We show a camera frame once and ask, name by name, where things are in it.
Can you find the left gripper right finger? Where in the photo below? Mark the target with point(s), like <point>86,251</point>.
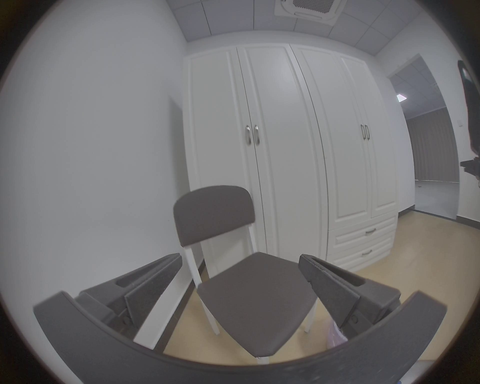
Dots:
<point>333,296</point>

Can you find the ceiling light panel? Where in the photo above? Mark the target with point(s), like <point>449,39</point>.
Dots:
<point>401,98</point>

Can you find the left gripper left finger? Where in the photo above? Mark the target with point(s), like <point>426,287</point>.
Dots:
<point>146,296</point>

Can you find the white chair dark grey seat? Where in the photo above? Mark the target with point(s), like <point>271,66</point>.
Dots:
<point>258,300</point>

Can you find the grey curtain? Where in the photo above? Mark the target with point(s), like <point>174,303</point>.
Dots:
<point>433,150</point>

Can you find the ceiling air conditioner vent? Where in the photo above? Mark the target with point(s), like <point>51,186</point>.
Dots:
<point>311,9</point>

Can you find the purple plastic bag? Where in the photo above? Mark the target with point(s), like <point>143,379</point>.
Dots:
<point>335,337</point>

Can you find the white wardrobe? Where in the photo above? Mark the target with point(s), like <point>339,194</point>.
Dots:
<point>292,150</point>

